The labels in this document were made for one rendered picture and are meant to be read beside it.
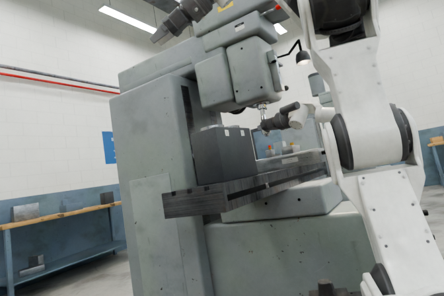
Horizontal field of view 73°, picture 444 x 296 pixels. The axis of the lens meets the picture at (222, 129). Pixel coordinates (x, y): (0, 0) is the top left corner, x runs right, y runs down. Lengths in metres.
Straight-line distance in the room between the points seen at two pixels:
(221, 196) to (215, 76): 0.84
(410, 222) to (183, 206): 0.58
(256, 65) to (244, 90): 0.13
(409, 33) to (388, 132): 7.55
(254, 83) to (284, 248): 0.75
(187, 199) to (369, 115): 0.55
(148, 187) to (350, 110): 1.18
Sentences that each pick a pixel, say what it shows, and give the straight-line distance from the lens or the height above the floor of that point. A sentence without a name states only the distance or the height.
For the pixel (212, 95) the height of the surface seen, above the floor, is 1.40.
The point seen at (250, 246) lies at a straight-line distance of 1.47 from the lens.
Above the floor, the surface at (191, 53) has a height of 1.67.
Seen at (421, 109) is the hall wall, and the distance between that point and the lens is 7.94.
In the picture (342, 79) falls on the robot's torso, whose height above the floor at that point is 1.16.
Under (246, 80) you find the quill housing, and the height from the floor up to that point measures 1.42.
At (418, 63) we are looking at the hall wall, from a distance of 8.10.
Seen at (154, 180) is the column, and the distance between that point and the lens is 1.65.
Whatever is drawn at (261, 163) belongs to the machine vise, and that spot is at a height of 1.01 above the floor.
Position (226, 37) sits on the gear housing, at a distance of 1.59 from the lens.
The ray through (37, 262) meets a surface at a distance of 4.85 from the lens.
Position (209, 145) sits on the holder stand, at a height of 1.09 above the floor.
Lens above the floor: 0.98
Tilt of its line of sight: 9 degrees up
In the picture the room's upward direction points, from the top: 10 degrees counter-clockwise
